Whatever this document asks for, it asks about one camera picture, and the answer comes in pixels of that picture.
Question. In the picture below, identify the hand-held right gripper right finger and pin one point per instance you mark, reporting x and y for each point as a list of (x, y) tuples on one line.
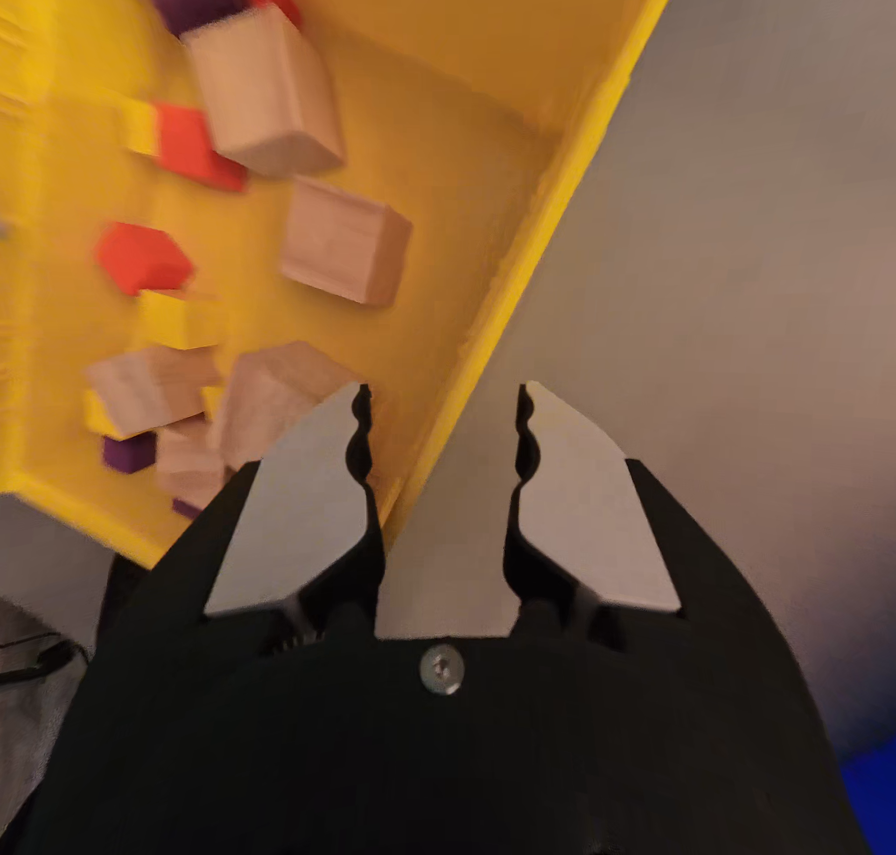
[(595, 512)]

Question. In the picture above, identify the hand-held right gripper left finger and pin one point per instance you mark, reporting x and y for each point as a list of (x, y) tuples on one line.
[(294, 519)]

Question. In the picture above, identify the yellow plastic box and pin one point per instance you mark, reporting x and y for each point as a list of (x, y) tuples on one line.
[(455, 169)]

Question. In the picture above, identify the blue plastic box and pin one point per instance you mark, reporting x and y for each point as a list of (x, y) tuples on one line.
[(871, 799)]

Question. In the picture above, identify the pile of coloured wooden cubes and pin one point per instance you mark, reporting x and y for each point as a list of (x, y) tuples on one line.
[(266, 92)]

